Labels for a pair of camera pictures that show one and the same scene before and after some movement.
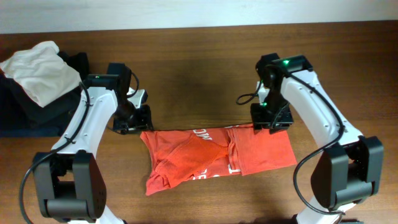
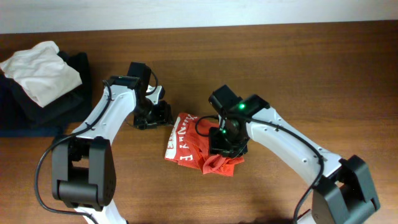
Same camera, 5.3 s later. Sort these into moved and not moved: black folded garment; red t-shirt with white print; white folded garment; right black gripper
Moved: red t-shirt with white print; right black gripper
Not moved: white folded garment; black folded garment
